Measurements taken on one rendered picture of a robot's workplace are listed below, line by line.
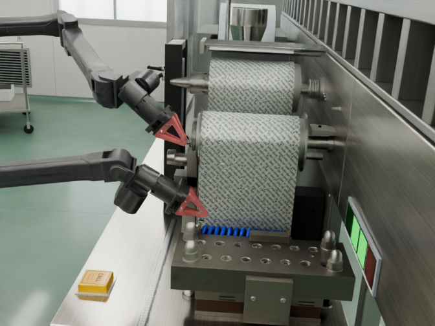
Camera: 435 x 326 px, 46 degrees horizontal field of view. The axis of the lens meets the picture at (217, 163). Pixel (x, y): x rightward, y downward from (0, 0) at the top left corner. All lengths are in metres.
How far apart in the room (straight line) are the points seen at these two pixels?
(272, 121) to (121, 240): 0.58
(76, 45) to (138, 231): 0.57
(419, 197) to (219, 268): 0.55
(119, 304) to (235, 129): 0.49
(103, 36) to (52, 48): 0.71
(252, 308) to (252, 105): 0.57
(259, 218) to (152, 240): 0.37
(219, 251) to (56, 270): 2.06
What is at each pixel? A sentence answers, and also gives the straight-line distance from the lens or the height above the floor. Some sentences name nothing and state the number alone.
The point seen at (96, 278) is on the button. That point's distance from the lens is 1.32.
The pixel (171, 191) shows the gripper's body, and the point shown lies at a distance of 1.26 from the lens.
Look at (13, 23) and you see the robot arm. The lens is 1.72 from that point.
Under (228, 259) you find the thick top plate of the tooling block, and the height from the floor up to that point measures 1.03.
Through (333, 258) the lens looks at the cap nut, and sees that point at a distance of 1.17.
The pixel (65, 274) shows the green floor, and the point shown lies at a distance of 3.13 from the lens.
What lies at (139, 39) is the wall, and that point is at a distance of 6.91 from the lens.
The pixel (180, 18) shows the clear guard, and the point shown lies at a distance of 2.23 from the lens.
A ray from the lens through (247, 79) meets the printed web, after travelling 1.44.
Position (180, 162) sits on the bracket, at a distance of 1.34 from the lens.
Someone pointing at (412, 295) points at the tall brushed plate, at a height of 1.25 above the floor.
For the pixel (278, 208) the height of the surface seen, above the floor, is 1.09.
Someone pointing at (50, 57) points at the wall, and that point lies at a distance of 7.26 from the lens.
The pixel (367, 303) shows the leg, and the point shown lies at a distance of 1.62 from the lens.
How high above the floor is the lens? 1.62
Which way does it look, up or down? 19 degrees down
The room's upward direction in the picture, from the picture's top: 3 degrees clockwise
